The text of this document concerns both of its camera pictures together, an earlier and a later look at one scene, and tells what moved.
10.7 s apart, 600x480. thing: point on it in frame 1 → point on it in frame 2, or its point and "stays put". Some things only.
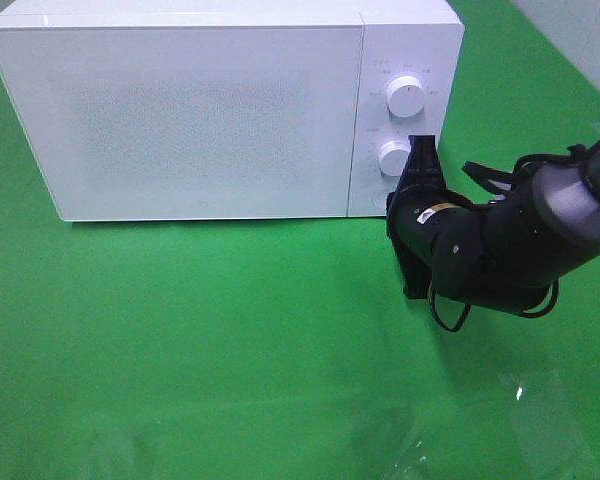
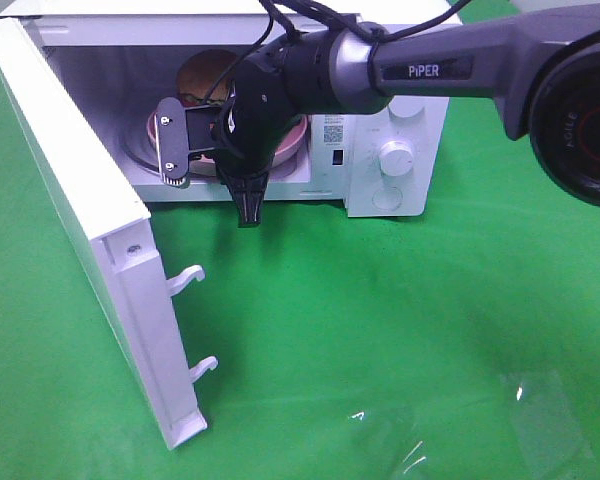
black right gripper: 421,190 → 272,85
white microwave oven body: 209,109 stays put
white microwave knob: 392,157 stays put
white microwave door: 171,121 → 107,231
